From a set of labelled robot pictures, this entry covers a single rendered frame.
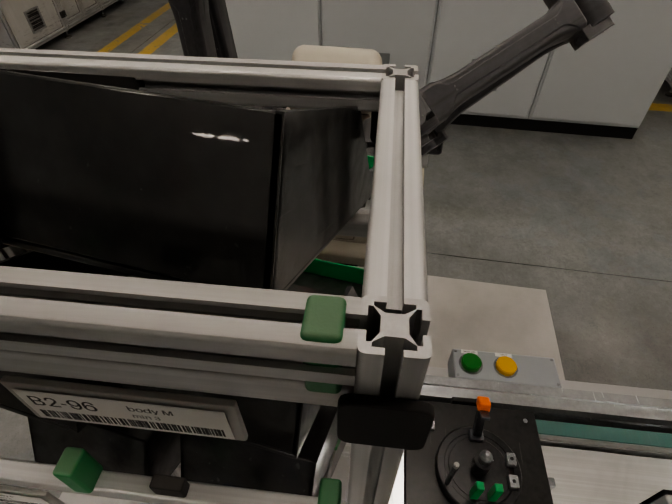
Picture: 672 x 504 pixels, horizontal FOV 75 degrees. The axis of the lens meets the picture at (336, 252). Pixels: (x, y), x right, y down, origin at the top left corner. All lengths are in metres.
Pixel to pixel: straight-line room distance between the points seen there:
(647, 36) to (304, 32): 2.27
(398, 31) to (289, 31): 0.79
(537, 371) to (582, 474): 0.19
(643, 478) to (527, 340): 0.35
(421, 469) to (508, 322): 0.49
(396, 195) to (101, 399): 0.13
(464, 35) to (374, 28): 0.62
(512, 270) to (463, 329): 1.45
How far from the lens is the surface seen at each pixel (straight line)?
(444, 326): 1.14
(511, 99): 3.68
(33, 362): 0.19
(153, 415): 0.19
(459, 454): 0.85
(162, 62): 0.30
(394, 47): 3.48
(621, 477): 1.02
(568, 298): 2.55
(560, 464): 0.98
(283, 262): 0.18
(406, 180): 0.17
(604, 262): 2.84
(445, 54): 3.50
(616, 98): 3.86
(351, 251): 1.36
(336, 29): 3.49
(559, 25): 0.90
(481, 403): 0.80
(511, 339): 1.16
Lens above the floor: 1.76
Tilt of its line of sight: 45 degrees down
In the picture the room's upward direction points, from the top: straight up
